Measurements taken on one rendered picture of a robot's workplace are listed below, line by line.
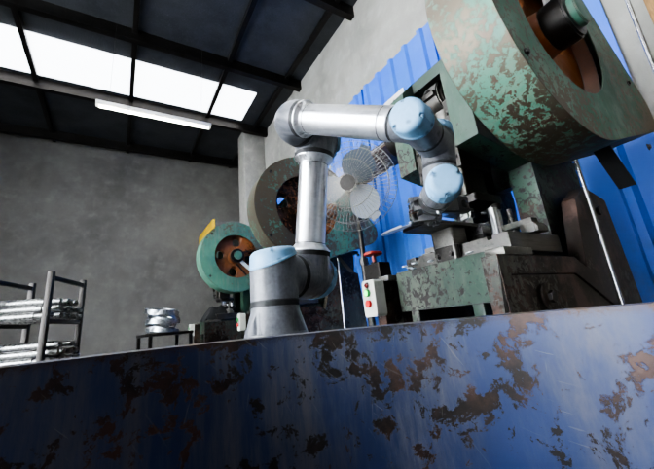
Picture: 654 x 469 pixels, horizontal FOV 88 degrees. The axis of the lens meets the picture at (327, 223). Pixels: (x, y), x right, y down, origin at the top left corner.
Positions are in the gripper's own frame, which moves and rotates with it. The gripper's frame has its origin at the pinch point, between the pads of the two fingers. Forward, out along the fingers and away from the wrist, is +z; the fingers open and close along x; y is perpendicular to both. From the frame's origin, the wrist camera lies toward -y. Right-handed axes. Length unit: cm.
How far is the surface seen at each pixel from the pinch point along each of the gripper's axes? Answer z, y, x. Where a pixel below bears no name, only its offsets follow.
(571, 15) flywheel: -11, -49, -54
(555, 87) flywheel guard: -18.6, -34.3, -26.9
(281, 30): 272, 94, -340
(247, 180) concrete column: 479, 223, -220
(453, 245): 14.6, -9.2, 7.5
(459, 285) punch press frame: 6.8, -7.0, 21.1
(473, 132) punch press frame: 8.6, -21.6, -30.1
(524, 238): 6.4, -28.8, 9.0
